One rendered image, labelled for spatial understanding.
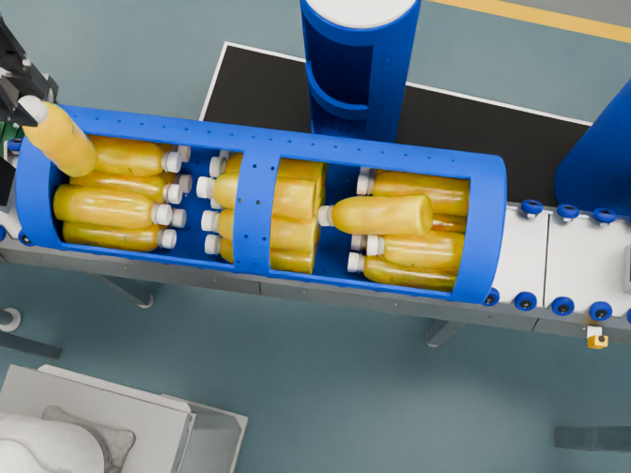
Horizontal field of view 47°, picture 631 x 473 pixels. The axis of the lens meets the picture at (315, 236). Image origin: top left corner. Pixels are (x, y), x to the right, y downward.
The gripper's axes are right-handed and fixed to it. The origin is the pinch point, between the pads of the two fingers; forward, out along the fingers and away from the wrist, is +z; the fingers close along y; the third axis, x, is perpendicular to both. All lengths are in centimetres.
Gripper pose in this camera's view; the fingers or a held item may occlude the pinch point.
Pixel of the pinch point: (23, 100)
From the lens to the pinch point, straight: 116.7
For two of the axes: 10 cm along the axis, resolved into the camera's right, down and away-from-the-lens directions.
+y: 1.4, -9.6, 2.5
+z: 0.3, 2.6, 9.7
